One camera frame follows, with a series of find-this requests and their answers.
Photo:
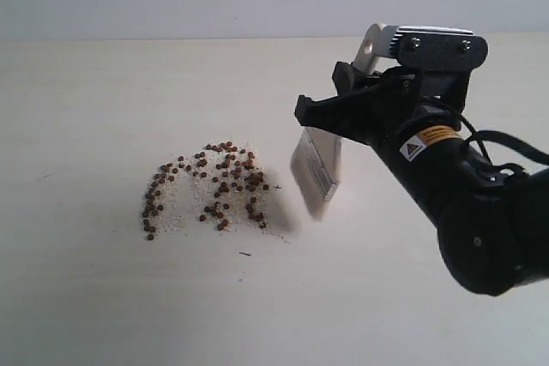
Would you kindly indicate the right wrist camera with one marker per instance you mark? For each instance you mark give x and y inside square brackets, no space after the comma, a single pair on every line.
[432,49]

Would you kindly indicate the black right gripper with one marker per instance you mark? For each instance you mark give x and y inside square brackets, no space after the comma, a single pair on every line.
[399,107]

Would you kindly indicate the white paint brush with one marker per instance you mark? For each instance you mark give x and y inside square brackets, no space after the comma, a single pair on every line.
[316,160]

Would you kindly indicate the red beans and rice pile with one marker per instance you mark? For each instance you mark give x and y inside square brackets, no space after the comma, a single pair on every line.
[223,185]

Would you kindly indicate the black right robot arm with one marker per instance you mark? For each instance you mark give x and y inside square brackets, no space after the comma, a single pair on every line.
[491,220]

